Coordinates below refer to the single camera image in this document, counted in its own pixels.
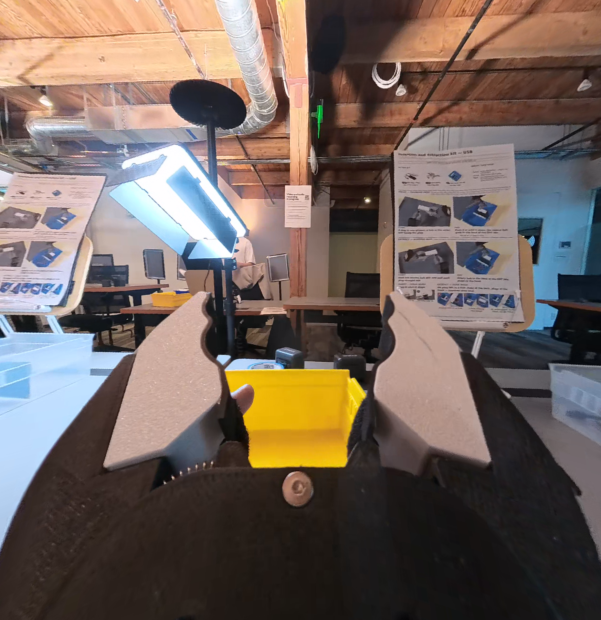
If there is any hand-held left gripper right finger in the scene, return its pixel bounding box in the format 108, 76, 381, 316
348, 292, 491, 475

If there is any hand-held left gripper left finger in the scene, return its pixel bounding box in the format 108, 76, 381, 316
103, 292, 248, 473

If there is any clear plastic bin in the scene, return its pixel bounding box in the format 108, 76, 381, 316
0, 332, 95, 403
548, 363, 601, 451

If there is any person's left hand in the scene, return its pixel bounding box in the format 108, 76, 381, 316
231, 384, 256, 416

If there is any wooden office desk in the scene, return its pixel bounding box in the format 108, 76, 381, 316
121, 300, 287, 349
283, 296, 382, 349

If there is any black light stand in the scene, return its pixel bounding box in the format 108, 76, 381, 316
182, 242, 240, 359

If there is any black office chair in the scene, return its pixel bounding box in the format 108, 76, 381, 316
553, 274, 601, 361
339, 271, 382, 349

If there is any instruction sheet on board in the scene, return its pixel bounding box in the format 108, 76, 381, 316
379, 143, 536, 357

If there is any black phone sign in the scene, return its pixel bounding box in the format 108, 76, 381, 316
518, 218, 543, 265

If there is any led light panel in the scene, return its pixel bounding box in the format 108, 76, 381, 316
109, 143, 248, 260

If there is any instruction sheet stand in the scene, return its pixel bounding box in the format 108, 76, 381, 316
0, 172, 107, 335

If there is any white paper sign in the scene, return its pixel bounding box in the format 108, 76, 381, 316
284, 185, 312, 228

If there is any black disc stand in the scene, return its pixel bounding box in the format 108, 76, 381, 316
170, 80, 247, 194

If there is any wooden post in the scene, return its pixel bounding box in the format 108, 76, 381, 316
287, 0, 312, 298

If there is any white cable coil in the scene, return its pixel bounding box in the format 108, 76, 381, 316
372, 62, 402, 89

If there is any silver air duct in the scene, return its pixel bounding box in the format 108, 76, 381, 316
24, 0, 279, 146

